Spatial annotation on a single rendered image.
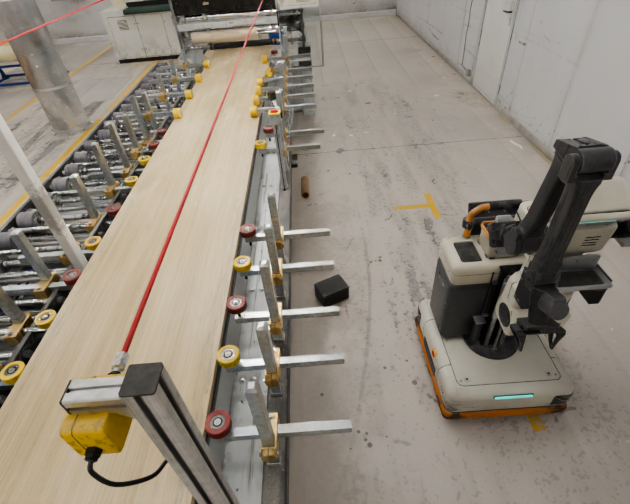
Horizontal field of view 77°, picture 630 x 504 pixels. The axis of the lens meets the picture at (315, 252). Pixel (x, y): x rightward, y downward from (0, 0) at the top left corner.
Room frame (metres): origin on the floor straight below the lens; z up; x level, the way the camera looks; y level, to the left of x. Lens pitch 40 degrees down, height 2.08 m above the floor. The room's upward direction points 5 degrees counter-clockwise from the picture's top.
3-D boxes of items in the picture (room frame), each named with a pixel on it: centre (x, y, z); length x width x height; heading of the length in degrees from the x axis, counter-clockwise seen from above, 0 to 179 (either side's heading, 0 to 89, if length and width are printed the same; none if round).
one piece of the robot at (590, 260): (0.99, -0.89, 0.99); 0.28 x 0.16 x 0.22; 89
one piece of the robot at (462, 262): (1.37, -0.90, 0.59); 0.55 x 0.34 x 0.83; 89
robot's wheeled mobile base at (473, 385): (1.28, -0.90, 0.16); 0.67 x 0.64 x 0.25; 179
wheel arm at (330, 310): (1.11, 0.14, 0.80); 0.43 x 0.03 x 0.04; 89
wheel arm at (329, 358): (0.86, 0.15, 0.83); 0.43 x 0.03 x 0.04; 89
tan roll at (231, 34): (5.44, 0.64, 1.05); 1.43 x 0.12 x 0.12; 89
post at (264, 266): (1.07, 0.19, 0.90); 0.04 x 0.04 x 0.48; 89
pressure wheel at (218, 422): (0.62, 0.35, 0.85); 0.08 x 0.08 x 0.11
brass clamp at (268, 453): (0.60, 0.20, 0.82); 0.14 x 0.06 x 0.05; 179
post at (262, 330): (0.82, 0.19, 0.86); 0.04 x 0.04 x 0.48; 89
